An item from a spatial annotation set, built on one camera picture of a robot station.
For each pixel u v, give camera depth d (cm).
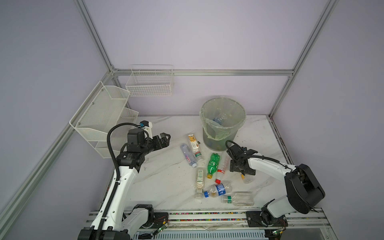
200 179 82
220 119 101
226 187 84
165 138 67
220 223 73
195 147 96
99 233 36
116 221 39
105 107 82
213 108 95
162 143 66
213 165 88
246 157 62
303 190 44
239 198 80
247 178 84
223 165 88
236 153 71
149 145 63
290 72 93
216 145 100
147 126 66
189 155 94
